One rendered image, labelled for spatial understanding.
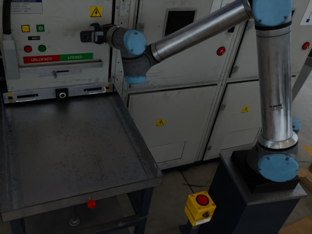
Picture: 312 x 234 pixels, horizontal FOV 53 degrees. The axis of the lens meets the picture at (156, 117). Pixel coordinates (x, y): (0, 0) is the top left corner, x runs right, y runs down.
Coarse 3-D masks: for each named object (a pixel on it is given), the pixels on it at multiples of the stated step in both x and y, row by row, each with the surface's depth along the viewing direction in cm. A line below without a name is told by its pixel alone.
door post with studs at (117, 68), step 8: (120, 0) 149; (128, 0) 150; (120, 8) 151; (128, 8) 153; (120, 16) 154; (120, 24) 156; (112, 48) 163; (112, 56) 166; (120, 56) 168; (112, 64) 169; (120, 64) 171; (112, 72) 173; (120, 72) 174; (112, 80) 176; (120, 80) 177; (120, 88) 181
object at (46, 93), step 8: (40, 88) 155; (48, 88) 156; (56, 88) 157; (72, 88) 161; (80, 88) 163; (88, 88) 165; (96, 88) 167; (112, 88) 171; (24, 96) 153; (32, 96) 155; (40, 96) 157; (48, 96) 158
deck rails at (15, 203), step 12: (0, 96) 147; (108, 96) 171; (120, 96) 161; (120, 108) 164; (120, 120) 156; (132, 120) 148; (12, 132) 139; (132, 132) 150; (12, 144) 133; (132, 144) 144; (144, 144) 138; (12, 156) 128; (144, 156) 139; (12, 168) 123; (144, 168) 133; (156, 168) 128; (12, 180) 119; (12, 192) 115; (12, 204) 111
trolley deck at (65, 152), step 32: (96, 96) 170; (0, 128) 141; (32, 128) 143; (64, 128) 146; (96, 128) 150; (0, 160) 126; (32, 160) 129; (64, 160) 131; (96, 160) 134; (128, 160) 136; (0, 192) 115; (32, 192) 116; (64, 192) 118; (96, 192) 121; (128, 192) 129
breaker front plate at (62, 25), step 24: (0, 0) 125; (48, 0) 132; (72, 0) 136; (96, 0) 140; (0, 24) 130; (24, 24) 134; (48, 24) 138; (72, 24) 142; (48, 48) 144; (72, 48) 149; (96, 48) 154; (48, 72) 152; (72, 72) 157; (96, 72) 162
